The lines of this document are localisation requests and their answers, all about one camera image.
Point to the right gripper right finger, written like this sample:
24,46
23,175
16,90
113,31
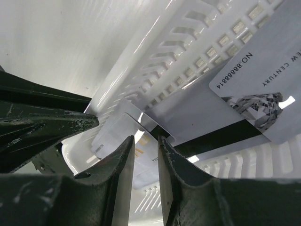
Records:
192,197

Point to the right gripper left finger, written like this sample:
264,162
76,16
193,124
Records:
98,196

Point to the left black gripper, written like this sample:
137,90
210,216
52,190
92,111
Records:
34,118

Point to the white plastic basket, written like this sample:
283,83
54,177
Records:
195,37

